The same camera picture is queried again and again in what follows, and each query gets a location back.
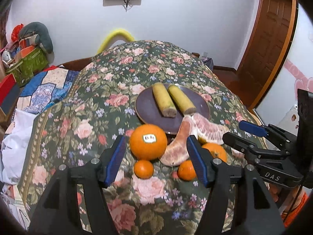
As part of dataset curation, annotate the medium orange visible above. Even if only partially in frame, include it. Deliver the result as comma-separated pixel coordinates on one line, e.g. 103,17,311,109
202,143,228,163

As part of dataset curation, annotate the small mandarin orange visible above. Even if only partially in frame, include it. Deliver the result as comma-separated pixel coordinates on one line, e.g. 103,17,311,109
177,160,196,181
134,160,154,179

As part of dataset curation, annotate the wide peeled pomelo piece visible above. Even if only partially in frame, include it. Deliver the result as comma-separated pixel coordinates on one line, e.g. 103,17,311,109
192,113,229,145

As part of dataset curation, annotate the narrow peeled pomelo segment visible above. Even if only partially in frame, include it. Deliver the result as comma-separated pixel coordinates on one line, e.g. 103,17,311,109
160,115,197,167

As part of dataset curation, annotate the large orange with sticker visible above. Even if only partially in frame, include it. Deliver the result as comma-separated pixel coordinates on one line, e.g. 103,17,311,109
130,124,168,161

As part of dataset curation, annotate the yellow sugarcane piece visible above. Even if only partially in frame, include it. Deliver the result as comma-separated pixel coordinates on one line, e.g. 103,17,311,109
168,85,196,115
152,82,177,118

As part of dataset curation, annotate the floral green bedspread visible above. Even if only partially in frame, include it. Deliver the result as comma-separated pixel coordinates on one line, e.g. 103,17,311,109
18,40,266,234

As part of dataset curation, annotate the white sheet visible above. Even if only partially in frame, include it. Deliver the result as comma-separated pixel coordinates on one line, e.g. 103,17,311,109
1,110,36,185

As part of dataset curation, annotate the purple round plate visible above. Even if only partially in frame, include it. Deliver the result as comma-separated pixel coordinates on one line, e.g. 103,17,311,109
135,83,210,135

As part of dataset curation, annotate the blue patchwork quilt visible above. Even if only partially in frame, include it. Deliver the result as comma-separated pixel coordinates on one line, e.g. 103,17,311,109
16,67,79,115

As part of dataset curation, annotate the brown wooden door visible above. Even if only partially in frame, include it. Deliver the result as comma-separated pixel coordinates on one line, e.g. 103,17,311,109
237,0,298,110

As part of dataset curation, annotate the red flat box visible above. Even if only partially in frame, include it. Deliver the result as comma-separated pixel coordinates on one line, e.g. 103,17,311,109
0,73,17,105

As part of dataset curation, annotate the orange box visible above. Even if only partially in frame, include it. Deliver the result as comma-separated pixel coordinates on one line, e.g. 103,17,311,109
14,46,35,62

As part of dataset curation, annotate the yellow fuzzy headboard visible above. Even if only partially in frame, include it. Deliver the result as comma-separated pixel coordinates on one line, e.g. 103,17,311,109
96,28,135,54

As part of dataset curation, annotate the grey green plush pillow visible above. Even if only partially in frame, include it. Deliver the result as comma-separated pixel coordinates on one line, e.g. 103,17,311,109
18,22,53,54

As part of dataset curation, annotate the red fabric flower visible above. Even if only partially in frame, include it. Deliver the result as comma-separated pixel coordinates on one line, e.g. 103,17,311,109
11,24,24,42

